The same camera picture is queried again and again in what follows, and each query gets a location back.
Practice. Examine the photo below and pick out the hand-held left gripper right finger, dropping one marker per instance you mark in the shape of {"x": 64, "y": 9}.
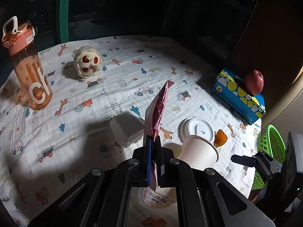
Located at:
{"x": 161, "y": 165}

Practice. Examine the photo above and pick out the red apple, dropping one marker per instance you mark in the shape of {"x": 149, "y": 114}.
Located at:
{"x": 253, "y": 81}

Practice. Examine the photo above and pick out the cream plush toy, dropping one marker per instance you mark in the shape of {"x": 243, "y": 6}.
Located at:
{"x": 87, "y": 61}

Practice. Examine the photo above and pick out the animal print white tablecloth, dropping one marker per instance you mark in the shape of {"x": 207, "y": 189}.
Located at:
{"x": 82, "y": 94}

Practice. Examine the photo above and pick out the white paper cup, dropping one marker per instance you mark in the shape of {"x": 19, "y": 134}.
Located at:
{"x": 196, "y": 151}

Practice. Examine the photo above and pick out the green plastic mesh basket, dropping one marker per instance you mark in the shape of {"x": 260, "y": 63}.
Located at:
{"x": 272, "y": 132}

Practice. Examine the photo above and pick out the clear plastic cup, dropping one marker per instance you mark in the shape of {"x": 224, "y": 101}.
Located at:
{"x": 161, "y": 201}

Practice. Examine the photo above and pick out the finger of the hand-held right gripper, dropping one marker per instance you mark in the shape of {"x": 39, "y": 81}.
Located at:
{"x": 243, "y": 160}

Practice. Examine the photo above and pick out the brown wooden panel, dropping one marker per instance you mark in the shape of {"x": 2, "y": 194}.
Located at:
{"x": 272, "y": 40}

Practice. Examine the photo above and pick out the blue spotted tissue box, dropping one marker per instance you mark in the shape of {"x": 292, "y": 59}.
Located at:
{"x": 234, "y": 92}

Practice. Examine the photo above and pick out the white plastic cup lid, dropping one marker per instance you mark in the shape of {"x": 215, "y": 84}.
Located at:
{"x": 201, "y": 127}

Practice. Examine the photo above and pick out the green window frame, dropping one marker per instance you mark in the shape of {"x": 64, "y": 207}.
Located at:
{"x": 63, "y": 11}

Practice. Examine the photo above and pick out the pink transparent water bottle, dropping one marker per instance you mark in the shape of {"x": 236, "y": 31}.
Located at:
{"x": 30, "y": 80}

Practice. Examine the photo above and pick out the orange food piece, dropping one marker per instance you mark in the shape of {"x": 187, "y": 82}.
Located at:
{"x": 220, "y": 137}

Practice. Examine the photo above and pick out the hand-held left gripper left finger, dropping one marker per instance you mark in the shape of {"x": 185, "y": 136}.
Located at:
{"x": 149, "y": 165}

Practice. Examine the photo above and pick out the beige flowered curtain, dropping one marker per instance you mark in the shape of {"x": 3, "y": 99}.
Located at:
{"x": 288, "y": 94}

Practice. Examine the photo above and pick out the pink foil wrapper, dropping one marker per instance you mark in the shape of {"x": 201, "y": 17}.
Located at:
{"x": 156, "y": 108}

